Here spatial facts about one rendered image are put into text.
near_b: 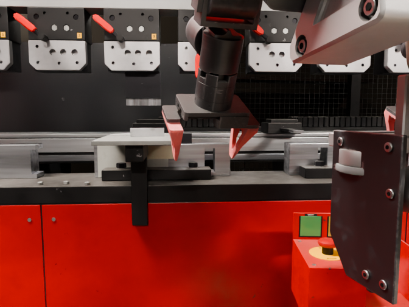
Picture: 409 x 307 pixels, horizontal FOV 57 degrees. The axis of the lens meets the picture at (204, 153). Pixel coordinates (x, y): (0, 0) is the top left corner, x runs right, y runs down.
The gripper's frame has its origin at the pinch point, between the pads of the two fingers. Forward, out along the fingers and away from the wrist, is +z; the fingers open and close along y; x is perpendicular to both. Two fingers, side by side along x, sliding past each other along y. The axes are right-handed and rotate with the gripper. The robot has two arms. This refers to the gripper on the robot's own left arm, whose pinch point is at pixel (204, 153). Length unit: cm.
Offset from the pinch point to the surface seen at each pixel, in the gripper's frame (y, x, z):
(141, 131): 5.0, -33.8, 15.2
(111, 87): 7, -101, 33
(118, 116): 5, -95, 43
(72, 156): 23, -67, 44
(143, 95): 2, -50, 13
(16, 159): 37, -48, 32
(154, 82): -1, -51, 9
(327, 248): -26.5, 6.6, 19.2
